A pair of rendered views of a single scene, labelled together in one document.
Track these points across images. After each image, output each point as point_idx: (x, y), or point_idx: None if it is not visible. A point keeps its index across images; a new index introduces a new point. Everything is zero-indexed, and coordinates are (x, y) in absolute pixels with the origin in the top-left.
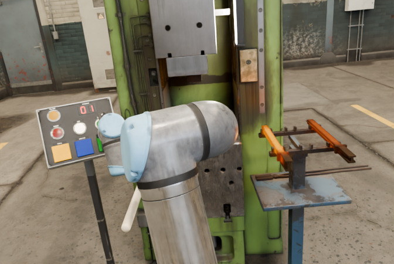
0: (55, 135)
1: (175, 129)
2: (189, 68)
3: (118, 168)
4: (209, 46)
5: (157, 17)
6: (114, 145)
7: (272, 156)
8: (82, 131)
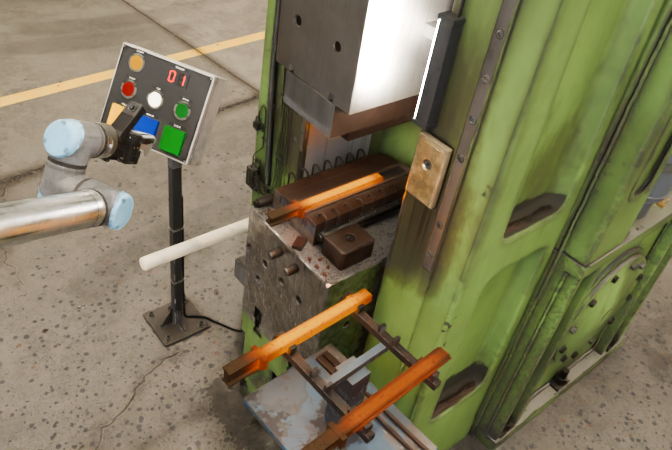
0: (124, 91)
1: None
2: (309, 110)
3: (39, 194)
4: (342, 93)
5: None
6: (49, 165)
7: None
8: (155, 106)
